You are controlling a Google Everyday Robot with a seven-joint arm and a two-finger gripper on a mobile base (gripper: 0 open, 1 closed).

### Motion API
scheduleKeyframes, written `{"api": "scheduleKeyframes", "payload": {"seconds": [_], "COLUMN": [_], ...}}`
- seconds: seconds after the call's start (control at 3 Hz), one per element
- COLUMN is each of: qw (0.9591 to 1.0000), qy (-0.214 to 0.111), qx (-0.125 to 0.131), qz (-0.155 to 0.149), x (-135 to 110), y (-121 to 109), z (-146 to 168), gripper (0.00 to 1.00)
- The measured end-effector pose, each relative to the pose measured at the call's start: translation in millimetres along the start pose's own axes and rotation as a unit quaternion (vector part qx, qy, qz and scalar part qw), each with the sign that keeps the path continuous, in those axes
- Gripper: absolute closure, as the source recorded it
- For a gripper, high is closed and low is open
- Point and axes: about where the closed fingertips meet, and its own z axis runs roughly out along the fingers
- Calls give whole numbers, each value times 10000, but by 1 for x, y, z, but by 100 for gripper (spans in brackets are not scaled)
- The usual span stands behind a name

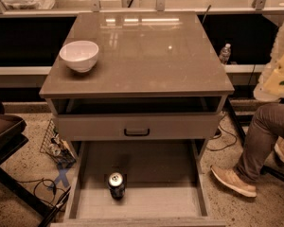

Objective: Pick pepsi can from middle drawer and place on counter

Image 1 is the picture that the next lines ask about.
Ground blue pepsi can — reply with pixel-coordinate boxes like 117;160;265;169
108;172;125;200

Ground grey drawer cabinet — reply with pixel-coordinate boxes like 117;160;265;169
39;10;236;227

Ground closed top drawer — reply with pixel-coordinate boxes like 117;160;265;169
53;113;222;141

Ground open middle drawer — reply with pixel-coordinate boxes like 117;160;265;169
50;140;225;227

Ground white ceramic bowl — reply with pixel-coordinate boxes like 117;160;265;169
59;41;99;73

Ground clear plastic water bottle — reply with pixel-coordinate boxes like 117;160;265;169
219;44;231;64

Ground tan sneaker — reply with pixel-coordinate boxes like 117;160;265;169
275;137;284;163
210;166;257;198

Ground person leg brown trousers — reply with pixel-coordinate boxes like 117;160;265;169
235;103;284;183

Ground black chair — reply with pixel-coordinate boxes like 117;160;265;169
0;101;51;217

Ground black drawer handle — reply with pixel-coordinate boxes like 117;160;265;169
123;129;151;137

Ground black floor cable right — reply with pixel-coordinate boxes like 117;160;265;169
205;112;239;152

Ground black floor cable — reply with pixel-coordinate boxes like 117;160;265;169
205;112;239;152
15;177;71;210

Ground wire basket with items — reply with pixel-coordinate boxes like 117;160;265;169
40;120;76;168

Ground black floor cable left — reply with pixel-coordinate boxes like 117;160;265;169
15;177;71;210

